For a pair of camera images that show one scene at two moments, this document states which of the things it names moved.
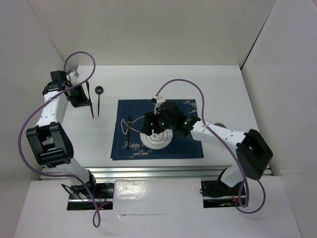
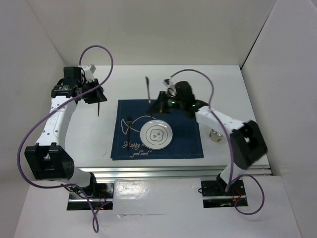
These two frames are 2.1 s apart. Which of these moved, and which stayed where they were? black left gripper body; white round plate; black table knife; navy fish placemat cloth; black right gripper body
Moved: black table knife; black right gripper body; black left gripper body
Stayed: navy fish placemat cloth; white round plate
